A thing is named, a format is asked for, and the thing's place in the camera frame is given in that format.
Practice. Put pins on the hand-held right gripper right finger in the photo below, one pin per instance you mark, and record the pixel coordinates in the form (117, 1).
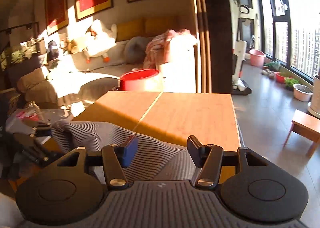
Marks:
(193, 151)

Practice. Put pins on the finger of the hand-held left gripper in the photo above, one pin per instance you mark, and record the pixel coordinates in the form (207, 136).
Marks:
(41, 127)

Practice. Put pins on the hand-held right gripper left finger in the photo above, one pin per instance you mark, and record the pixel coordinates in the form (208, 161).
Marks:
(130, 151)

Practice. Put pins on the striped brown garment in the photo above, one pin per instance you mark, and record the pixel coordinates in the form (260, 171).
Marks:
(160, 154)

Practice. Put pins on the glass top coffee table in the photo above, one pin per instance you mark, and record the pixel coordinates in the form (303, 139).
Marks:
(22, 124)

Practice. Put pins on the red plastic basin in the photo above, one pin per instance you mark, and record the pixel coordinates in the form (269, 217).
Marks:
(138, 81)

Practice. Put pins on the leafy houseplant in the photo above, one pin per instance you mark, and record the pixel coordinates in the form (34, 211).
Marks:
(17, 55)

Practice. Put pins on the black plush toy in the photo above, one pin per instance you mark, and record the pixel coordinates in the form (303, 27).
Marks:
(53, 51)

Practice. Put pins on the grey sofa with yellow cushions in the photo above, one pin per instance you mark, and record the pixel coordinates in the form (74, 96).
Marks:
(100, 74)

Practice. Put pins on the small plush toys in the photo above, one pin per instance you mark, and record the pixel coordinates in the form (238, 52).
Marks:
(68, 46)

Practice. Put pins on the white upright vacuum cleaner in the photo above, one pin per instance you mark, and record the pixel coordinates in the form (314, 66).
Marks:
(237, 67)

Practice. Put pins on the grey round pillow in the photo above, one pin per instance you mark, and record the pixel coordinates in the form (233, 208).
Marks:
(136, 50)

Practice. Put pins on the white goose plush toy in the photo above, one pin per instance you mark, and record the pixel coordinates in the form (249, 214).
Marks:
(100, 40)

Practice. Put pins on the pink blanket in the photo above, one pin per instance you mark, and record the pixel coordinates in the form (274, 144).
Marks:
(160, 42)

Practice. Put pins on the pink plastic basin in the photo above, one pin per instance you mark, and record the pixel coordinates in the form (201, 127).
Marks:
(257, 57)

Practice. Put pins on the wooden stool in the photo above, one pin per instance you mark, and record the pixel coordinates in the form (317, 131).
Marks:
(303, 124)

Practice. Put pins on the small red basin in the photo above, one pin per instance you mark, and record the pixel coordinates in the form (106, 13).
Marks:
(280, 77)

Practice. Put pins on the teal green plant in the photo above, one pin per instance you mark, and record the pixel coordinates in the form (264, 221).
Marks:
(273, 66)

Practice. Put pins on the leafy green seedling plant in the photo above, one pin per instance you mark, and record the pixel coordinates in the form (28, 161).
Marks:
(291, 83)

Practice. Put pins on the white basin with soil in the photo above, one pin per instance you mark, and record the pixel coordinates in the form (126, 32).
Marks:
(302, 92)

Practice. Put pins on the white ribbed plant pot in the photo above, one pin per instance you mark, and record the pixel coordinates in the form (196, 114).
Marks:
(316, 102)

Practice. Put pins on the brown door frame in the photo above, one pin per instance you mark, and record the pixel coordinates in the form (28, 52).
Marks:
(200, 30)

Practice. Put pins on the black window frame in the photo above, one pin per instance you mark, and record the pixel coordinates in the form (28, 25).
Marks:
(273, 30)

